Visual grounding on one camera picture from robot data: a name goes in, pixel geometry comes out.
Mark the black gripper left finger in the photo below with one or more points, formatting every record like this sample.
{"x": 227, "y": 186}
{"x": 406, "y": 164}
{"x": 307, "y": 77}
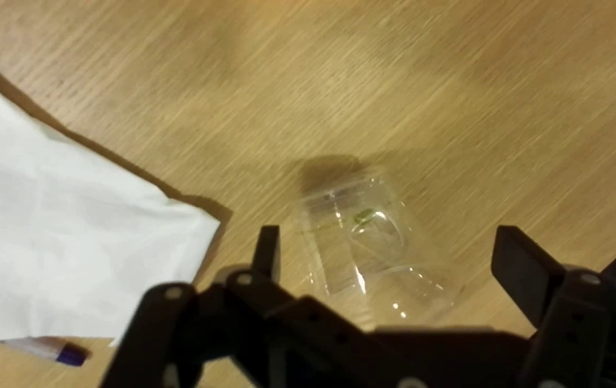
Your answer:
{"x": 275, "y": 339}

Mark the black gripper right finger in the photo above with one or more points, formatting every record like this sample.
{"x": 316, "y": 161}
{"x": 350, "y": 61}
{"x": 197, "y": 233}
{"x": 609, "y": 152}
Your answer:
{"x": 573, "y": 310}

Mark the clear plastic cup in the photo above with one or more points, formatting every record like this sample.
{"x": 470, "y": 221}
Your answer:
{"x": 372, "y": 259}

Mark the purple capped marker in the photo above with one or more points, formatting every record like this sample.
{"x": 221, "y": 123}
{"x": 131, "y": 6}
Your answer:
{"x": 55, "y": 349}

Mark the white cloth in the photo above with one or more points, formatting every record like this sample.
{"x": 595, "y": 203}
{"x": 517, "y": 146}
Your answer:
{"x": 83, "y": 237}

